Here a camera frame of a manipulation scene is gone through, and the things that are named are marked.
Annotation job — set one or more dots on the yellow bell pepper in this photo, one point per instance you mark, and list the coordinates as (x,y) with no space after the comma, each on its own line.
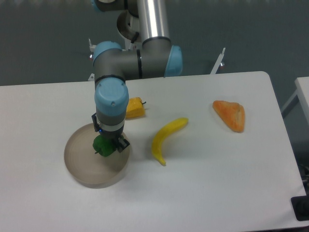
(135,108)

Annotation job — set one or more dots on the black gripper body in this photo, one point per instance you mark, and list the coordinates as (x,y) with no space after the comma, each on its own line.
(111,134)

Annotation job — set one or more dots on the white side table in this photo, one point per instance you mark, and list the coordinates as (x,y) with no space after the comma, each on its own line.
(300,95)

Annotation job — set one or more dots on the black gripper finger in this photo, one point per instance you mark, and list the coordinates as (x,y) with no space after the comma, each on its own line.
(122,143)
(95,122)

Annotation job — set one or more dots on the yellow banana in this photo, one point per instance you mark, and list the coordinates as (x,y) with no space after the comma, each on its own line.
(163,134)

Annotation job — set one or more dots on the beige round plate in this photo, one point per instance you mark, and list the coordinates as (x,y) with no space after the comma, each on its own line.
(88,167)

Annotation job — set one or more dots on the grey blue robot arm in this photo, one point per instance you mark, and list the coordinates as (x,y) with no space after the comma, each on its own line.
(113,66)

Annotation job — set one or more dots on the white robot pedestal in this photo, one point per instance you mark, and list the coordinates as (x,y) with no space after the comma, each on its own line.
(128,27)

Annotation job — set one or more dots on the black clamp device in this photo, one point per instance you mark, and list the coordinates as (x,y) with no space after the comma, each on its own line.
(300,206)

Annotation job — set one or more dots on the green bell pepper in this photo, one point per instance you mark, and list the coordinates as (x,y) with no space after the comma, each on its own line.
(103,146)

